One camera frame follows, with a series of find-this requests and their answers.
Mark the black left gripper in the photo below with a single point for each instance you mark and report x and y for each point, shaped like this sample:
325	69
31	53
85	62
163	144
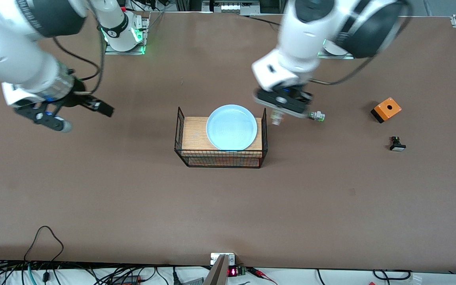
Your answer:
301	96

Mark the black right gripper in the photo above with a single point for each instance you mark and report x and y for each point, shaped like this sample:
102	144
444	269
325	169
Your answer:
78	97

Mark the red push button switch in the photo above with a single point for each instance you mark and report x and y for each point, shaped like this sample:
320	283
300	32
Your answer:
277	117

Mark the light blue round plate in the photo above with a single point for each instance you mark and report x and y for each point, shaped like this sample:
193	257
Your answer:
232	126

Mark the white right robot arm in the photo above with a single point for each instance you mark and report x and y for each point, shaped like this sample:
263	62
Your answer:
10	59

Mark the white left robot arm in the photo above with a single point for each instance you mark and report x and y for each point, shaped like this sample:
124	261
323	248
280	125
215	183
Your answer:
303	39

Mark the black square white-cap button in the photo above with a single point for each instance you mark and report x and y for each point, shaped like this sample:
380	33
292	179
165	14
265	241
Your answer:
397	145

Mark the wooden board shelf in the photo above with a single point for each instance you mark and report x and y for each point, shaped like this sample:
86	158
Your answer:
194	134

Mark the black power adapter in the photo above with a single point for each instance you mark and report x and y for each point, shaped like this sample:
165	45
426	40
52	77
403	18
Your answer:
127	280

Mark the red probe lead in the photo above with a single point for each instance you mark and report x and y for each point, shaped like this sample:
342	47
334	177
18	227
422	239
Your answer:
261	274

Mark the red LED display module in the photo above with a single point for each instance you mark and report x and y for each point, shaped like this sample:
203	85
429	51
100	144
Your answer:
234	271

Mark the green push button switch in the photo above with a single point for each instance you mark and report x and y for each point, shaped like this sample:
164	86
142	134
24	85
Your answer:
317	116

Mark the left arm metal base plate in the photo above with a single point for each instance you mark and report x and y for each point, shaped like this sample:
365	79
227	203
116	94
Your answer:
335	55

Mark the orange button enclosure box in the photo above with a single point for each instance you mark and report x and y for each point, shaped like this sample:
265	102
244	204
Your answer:
386	110

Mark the aluminium frame with light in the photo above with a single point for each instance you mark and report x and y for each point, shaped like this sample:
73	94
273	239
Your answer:
232	6

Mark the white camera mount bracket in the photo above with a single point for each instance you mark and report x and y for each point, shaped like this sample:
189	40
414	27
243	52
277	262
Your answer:
215	258

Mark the grey camera mount pole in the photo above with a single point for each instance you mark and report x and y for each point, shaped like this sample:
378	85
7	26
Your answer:
217	275

